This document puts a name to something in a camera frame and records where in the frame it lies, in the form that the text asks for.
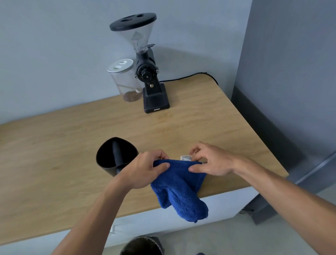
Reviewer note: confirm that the person's right hand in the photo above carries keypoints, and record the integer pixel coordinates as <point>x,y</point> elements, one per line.
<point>218,163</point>

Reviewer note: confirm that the clear jar with white lid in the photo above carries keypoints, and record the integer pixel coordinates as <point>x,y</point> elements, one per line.
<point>123,81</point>

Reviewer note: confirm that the white cabinet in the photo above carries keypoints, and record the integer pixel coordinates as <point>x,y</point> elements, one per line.
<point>223,207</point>

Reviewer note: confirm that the person's left forearm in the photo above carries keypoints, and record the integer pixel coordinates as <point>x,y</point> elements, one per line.
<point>89,223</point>

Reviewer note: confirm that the person's left hand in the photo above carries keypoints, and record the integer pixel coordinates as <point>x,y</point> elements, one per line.
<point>139,170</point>

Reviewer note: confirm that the black knock box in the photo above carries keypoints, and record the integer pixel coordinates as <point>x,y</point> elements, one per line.
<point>110,155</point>

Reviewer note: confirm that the person's right forearm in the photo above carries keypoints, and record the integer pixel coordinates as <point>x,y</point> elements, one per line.
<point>288,199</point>

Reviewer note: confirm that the blue cloth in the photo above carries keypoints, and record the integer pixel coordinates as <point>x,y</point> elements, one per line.
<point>178,191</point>

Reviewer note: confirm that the black coffee grinder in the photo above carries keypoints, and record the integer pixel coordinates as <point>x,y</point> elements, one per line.
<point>155,99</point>

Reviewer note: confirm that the dark metal trash bin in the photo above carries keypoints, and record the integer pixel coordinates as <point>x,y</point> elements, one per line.
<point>141,247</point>

